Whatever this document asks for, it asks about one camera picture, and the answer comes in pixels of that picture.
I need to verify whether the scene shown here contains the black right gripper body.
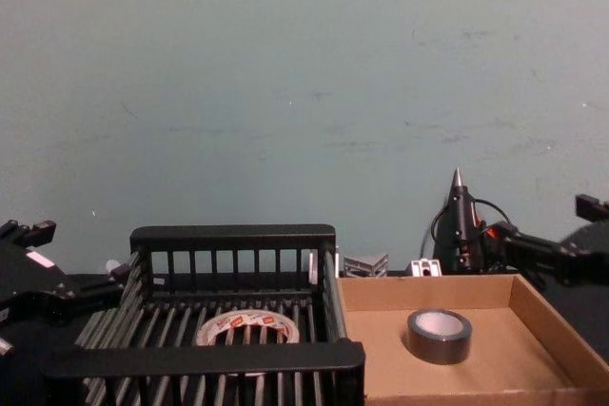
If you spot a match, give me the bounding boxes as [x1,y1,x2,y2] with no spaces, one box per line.
[559,222,609,286]

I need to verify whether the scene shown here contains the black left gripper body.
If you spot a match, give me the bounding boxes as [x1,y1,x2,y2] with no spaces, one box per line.
[0,242,81,319]

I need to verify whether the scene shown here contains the roll of silver tape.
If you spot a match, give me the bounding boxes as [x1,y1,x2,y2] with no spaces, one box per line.
[405,308,474,366]

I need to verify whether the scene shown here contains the roll of white tape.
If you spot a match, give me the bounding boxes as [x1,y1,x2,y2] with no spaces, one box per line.
[193,309,302,378]

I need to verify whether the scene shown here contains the white metal profile piece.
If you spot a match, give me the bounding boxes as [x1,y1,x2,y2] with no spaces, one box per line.
[409,257,444,278]

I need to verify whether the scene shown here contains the shallow brown cardboard tray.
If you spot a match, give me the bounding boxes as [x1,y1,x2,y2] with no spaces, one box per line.
[336,272,609,406]

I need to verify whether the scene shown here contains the black rack with steel bars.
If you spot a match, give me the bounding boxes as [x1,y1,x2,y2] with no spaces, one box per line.
[42,222,366,406]

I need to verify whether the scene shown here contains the black corded tool, orange parts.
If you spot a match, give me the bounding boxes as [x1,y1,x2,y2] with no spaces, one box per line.
[440,165,501,275]

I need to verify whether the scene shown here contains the grey metal corner bracket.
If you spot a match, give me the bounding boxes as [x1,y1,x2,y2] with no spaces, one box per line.
[343,252,389,279]

